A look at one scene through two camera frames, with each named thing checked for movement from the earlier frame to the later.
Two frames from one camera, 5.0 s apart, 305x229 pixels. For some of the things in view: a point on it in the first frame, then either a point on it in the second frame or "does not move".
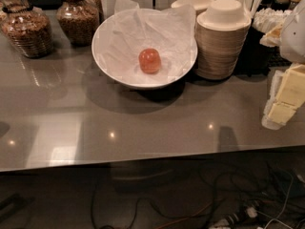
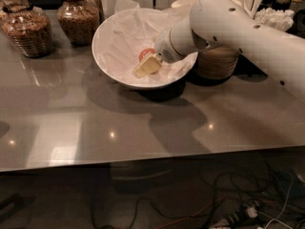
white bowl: [145, 48] does not move
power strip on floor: [235, 218] does not move
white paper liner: [120, 39] does not move
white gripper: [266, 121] -> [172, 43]
